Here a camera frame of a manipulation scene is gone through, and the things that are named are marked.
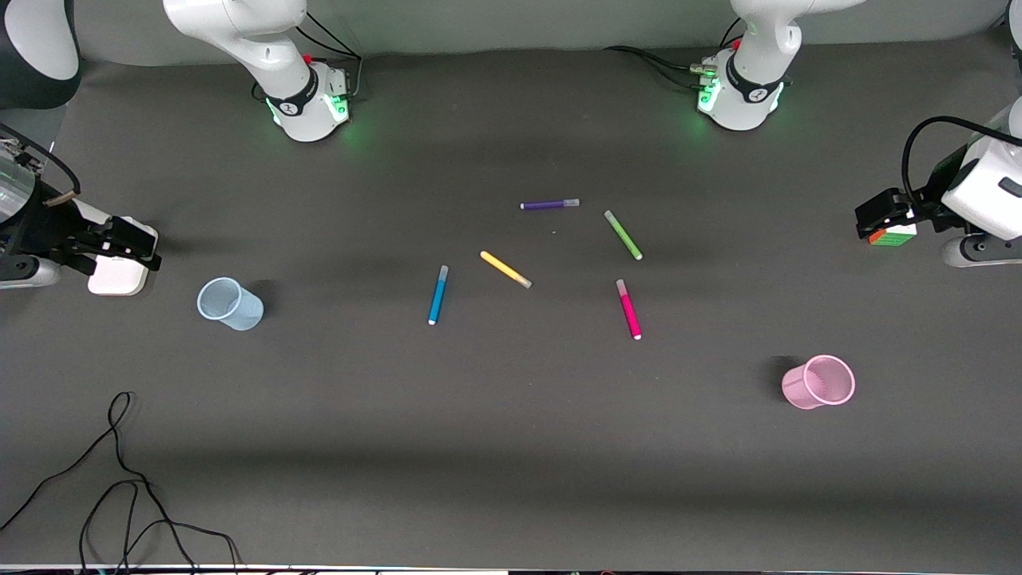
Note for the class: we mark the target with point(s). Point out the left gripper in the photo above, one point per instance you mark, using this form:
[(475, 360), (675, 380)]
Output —
[(931, 196)]

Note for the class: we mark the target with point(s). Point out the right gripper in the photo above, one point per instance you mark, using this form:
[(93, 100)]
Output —
[(48, 226)]

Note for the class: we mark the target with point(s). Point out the pink marker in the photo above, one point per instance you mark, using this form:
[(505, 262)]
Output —
[(629, 313)]

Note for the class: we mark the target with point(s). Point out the blue marker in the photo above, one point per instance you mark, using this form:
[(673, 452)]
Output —
[(437, 297)]

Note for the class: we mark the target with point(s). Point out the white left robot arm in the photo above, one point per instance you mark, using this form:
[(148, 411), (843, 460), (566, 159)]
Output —
[(758, 64)]

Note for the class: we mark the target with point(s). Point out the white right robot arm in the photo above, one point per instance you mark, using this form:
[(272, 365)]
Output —
[(239, 24)]

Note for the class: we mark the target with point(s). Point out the colourful puzzle cube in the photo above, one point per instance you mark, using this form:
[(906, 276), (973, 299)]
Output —
[(894, 235)]

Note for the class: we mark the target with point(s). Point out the white lamp stand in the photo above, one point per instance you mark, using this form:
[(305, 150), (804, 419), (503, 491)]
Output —
[(120, 281)]

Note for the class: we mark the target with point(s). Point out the blue mesh cup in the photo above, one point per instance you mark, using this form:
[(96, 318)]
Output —
[(239, 311)]

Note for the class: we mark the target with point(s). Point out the pink mesh cup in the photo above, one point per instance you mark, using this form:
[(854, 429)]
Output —
[(802, 391)]

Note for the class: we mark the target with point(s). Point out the green marker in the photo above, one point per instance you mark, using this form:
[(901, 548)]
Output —
[(623, 235)]

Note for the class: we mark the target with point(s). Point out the purple marker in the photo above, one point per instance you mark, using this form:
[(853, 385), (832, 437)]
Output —
[(547, 205)]

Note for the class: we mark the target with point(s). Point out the yellow marker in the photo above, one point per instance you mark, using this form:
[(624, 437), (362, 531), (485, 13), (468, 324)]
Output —
[(503, 267)]

